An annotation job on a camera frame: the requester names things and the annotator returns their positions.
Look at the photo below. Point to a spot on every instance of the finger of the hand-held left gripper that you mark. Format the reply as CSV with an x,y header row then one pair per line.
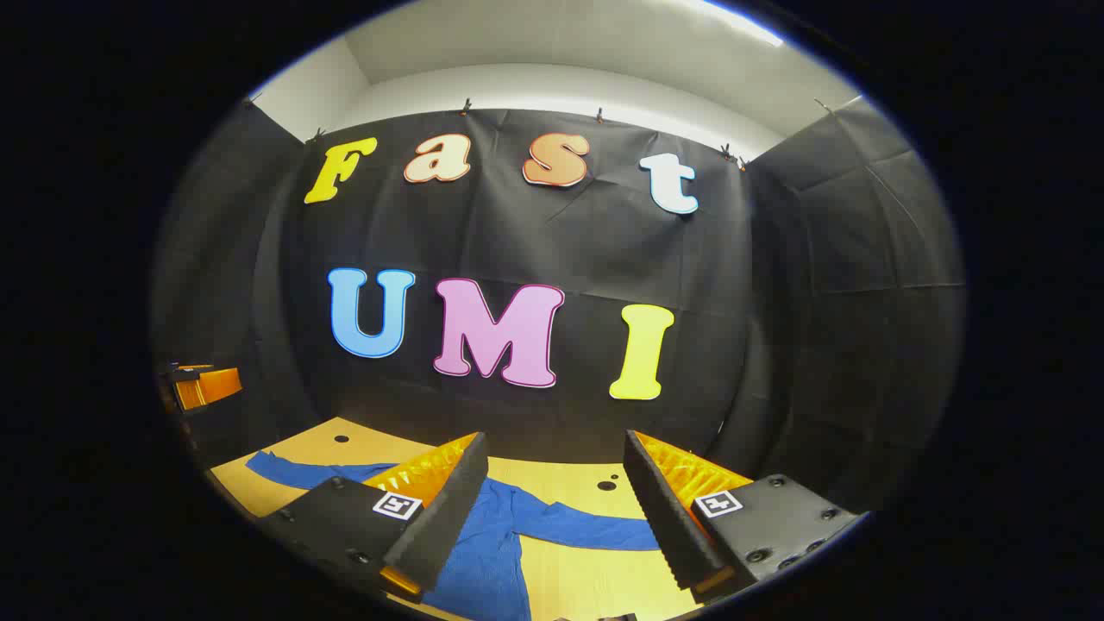
x,y
211,385

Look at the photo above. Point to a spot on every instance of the black backdrop cloth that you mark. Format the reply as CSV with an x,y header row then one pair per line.
x,y
517,233

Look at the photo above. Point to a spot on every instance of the blue long-sleeved top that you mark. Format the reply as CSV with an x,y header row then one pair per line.
x,y
492,552

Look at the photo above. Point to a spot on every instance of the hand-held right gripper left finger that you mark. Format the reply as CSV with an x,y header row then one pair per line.
x,y
444,526

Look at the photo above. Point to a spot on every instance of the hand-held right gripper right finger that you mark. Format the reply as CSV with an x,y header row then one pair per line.
x,y
668,517

